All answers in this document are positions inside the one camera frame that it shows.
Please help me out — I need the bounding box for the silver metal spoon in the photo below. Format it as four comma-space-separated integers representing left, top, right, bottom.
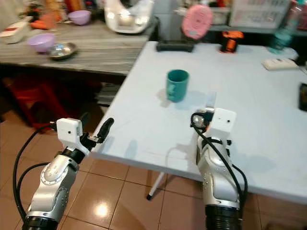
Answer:
190, 91, 218, 130

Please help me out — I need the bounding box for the stack of white sheets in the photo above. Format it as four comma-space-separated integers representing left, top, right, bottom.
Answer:
96, 83, 123, 107

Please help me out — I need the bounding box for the teal ceramic mug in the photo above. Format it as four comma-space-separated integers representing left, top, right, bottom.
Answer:
166, 69, 190, 103

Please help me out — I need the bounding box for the red plastic stool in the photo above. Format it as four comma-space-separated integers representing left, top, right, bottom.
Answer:
5, 74, 73, 133

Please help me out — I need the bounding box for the grey wood-grain counter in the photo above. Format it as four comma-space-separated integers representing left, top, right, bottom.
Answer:
0, 22, 157, 77

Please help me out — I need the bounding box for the shiny metal bowl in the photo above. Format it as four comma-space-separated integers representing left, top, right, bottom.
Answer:
48, 42, 78, 61

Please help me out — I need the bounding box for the white table leg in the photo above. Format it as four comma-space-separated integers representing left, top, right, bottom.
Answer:
146, 171, 166, 201

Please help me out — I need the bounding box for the black flat stand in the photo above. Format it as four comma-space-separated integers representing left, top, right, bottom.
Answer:
156, 40, 195, 53

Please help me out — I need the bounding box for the large purple plastic bowl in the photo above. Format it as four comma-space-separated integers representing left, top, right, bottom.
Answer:
27, 33, 56, 53

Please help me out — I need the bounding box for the white power strip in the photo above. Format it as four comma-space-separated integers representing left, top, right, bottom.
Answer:
262, 57, 301, 72

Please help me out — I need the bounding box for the black flat object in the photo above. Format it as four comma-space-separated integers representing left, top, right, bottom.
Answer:
298, 82, 307, 114

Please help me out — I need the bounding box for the small purple plastic bowl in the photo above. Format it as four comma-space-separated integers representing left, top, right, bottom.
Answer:
68, 10, 92, 26

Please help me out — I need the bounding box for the orange food pile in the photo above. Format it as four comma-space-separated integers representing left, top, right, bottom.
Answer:
30, 13, 59, 30

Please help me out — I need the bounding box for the white rice cooker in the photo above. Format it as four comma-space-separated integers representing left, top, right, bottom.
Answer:
104, 0, 155, 35

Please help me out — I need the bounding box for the teal plastic bottle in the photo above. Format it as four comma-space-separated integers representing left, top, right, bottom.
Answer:
269, 26, 296, 55

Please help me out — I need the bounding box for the white plastic crate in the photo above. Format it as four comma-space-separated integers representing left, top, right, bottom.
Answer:
229, 0, 294, 27

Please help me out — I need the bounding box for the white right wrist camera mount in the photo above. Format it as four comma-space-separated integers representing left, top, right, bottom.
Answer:
211, 108, 237, 140

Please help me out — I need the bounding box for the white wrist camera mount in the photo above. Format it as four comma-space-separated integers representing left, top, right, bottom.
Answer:
211, 108, 237, 140
56, 118, 83, 147

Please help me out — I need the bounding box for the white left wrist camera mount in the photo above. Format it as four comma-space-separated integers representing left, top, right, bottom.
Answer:
56, 118, 83, 147

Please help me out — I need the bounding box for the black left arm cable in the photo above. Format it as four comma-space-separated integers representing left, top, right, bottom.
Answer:
13, 124, 58, 222

